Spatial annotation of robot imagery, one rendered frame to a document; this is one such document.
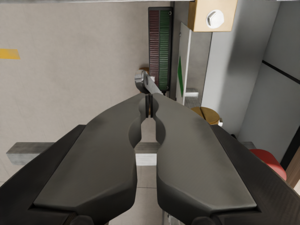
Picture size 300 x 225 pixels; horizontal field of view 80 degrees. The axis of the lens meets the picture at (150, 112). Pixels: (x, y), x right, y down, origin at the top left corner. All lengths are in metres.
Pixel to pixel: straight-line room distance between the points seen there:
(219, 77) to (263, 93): 0.11
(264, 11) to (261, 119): 0.25
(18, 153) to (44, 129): 1.22
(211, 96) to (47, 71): 1.05
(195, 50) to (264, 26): 0.19
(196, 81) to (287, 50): 0.19
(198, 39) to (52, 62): 1.03
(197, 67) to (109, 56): 0.80
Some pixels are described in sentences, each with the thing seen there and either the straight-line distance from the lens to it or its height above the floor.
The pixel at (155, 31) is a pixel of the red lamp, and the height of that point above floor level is 0.70.
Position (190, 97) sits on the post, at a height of 0.74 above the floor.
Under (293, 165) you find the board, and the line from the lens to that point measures 0.38.
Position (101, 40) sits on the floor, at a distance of 1.14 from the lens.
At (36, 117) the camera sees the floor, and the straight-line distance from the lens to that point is 1.56.
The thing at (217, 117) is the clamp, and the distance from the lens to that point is 0.29.
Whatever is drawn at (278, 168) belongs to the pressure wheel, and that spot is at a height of 0.91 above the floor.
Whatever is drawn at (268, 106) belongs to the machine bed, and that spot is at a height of 0.70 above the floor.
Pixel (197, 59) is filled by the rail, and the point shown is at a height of 0.70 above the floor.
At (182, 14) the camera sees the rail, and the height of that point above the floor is 0.70.
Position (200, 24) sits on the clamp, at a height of 0.83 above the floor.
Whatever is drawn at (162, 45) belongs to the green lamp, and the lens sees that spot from 0.39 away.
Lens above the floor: 1.08
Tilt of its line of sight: 58 degrees down
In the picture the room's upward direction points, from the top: 178 degrees counter-clockwise
